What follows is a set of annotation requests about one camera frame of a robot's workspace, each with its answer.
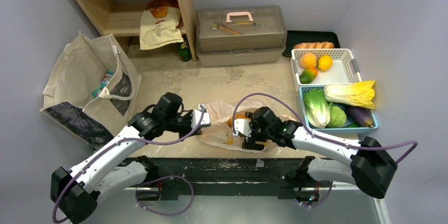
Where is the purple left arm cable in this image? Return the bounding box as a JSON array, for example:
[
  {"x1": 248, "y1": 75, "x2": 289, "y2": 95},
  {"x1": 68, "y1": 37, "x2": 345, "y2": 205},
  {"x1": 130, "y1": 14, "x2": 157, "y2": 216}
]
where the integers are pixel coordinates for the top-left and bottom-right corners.
[{"x1": 52, "y1": 104, "x2": 206, "y2": 224}]

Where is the black tray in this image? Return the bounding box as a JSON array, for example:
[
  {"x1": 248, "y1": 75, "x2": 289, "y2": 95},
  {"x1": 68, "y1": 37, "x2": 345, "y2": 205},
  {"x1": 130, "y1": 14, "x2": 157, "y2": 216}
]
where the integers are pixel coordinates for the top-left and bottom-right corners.
[{"x1": 282, "y1": 30, "x2": 341, "y2": 58}]

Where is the purple eggplant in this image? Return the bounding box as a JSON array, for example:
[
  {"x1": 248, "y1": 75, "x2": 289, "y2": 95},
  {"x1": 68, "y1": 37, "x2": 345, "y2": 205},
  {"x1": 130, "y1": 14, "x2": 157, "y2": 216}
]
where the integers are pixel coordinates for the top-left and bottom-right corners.
[{"x1": 345, "y1": 106, "x2": 374, "y2": 127}]

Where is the beige canvas tote bag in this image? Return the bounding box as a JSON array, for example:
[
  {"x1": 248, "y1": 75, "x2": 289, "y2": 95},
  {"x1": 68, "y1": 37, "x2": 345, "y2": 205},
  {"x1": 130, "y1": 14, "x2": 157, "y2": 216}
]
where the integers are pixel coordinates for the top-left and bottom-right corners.
[{"x1": 40, "y1": 33, "x2": 142, "y2": 145}]

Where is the yellow mango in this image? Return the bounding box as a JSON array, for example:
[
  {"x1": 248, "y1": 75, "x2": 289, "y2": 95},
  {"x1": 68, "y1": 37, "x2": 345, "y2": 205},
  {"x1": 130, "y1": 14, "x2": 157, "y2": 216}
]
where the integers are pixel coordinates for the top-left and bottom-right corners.
[{"x1": 317, "y1": 55, "x2": 333, "y2": 71}]

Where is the red green mango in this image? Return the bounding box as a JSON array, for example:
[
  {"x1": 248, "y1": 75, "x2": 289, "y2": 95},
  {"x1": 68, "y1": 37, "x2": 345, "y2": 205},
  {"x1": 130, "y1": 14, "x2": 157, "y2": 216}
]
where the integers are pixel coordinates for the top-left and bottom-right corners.
[{"x1": 299, "y1": 68, "x2": 318, "y2": 84}]

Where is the black mounting rail base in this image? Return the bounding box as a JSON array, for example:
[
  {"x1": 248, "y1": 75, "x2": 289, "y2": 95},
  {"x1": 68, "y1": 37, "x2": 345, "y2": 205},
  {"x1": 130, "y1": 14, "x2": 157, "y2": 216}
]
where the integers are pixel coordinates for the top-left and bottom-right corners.
[{"x1": 118, "y1": 156, "x2": 330, "y2": 202}]

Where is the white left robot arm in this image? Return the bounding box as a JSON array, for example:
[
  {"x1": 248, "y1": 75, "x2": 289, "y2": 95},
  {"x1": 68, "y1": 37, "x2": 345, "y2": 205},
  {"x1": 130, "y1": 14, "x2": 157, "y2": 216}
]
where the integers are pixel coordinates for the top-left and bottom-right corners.
[{"x1": 50, "y1": 92, "x2": 211, "y2": 223}]

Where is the orange corn cob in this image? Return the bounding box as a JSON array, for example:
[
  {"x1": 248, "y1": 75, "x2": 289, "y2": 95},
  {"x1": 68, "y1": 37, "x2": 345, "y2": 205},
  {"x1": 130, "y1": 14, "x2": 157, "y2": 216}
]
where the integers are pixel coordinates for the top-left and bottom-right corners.
[{"x1": 226, "y1": 112, "x2": 250, "y2": 128}]

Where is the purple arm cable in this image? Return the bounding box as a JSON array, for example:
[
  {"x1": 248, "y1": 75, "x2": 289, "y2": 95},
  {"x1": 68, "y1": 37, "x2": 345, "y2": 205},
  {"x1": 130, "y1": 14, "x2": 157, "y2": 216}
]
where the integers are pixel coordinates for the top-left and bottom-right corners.
[
  {"x1": 52, "y1": 104, "x2": 206, "y2": 224},
  {"x1": 232, "y1": 92, "x2": 418, "y2": 165}
]

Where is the bread loaf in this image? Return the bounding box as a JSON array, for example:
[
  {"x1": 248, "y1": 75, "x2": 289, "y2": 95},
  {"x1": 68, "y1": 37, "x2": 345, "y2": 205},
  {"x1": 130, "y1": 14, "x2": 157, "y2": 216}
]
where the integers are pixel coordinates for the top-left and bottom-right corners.
[{"x1": 293, "y1": 42, "x2": 334, "y2": 49}]

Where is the grey plastic toolbox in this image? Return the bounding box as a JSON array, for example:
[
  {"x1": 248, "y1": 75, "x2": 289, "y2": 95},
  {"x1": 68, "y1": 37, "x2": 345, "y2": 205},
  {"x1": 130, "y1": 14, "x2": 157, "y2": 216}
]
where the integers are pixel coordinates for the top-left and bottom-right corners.
[{"x1": 195, "y1": 5, "x2": 287, "y2": 67}]

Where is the bread paper bag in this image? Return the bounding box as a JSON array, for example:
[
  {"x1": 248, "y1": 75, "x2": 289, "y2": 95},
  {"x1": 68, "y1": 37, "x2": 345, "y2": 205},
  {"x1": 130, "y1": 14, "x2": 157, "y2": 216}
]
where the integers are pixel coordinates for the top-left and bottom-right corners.
[{"x1": 139, "y1": 0, "x2": 183, "y2": 50}]

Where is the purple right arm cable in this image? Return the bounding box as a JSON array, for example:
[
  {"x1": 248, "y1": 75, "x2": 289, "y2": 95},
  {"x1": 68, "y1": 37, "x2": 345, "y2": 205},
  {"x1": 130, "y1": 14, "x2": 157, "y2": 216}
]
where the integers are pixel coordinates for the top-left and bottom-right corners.
[{"x1": 232, "y1": 92, "x2": 418, "y2": 165}]

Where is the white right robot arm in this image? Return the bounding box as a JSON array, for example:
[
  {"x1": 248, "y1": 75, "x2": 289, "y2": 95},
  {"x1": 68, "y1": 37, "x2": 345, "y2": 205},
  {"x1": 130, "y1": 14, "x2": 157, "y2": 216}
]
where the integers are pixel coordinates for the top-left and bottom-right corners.
[{"x1": 232, "y1": 107, "x2": 397, "y2": 199}]

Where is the orange fruit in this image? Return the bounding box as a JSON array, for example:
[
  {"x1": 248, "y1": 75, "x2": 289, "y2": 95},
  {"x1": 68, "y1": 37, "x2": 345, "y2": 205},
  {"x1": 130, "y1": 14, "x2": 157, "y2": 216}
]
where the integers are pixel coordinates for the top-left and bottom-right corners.
[{"x1": 299, "y1": 52, "x2": 317, "y2": 69}]

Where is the green glass bottle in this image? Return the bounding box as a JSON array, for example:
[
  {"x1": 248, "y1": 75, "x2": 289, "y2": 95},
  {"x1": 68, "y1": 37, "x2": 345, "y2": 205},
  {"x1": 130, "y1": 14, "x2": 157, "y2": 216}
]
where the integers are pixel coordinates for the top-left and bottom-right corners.
[{"x1": 177, "y1": 35, "x2": 192, "y2": 62}]

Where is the blue plastic basket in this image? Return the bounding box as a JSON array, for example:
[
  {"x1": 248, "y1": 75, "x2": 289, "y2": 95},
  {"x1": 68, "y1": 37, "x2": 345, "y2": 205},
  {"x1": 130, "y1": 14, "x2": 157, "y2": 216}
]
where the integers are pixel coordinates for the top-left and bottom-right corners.
[{"x1": 298, "y1": 85, "x2": 379, "y2": 135}]

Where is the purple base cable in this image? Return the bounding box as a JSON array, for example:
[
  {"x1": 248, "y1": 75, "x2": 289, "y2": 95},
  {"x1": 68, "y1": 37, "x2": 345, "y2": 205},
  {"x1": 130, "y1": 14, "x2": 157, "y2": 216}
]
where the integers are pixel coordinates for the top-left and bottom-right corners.
[{"x1": 135, "y1": 171, "x2": 194, "y2": 216}]

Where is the translucent banana print plastic bag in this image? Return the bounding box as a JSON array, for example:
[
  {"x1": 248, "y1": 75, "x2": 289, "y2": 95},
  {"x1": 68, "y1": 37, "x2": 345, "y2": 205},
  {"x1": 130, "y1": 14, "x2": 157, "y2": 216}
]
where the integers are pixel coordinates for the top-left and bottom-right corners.
[{"x1": 197, "y1": 101, "x2": 276, "y2": 153}]

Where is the round green cabbage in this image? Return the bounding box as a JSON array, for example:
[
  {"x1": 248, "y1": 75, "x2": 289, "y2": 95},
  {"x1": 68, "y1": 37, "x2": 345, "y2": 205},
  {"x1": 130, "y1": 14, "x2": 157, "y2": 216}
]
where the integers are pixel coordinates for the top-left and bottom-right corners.
[{"x1": 327, "y1": 105, "x2": 347, "y2": 128}]

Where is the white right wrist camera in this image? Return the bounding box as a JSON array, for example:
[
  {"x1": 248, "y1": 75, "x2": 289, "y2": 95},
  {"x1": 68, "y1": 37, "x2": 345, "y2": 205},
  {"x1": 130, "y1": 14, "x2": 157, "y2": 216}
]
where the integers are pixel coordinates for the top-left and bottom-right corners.
[{"x1": 232, "y1": 118, "x2": 251, "y2": 137}]

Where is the yellow leaf napa cabbage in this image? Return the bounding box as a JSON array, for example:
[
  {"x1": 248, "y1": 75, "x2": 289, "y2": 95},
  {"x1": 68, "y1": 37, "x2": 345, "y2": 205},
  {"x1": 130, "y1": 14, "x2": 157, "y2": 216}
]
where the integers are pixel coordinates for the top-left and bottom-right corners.
[{"x1": 323, "y1": 80, "x2": 376, "y2": 109}]

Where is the snack packet in tote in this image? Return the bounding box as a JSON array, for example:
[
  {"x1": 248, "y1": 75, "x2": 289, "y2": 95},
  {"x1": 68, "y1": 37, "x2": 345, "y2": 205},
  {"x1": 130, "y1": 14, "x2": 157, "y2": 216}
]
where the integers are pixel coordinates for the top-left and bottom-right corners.
[{"x1": 91, "y1": 69, "x2": 115, "y2": 98}]

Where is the white plastic basket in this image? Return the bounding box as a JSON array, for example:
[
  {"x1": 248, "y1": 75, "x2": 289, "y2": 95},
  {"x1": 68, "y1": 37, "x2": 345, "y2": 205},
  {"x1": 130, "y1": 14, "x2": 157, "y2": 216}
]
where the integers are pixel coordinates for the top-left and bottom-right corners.
[{"x1": 291, "y1": 48, "x2": 362, "y2": 90}]

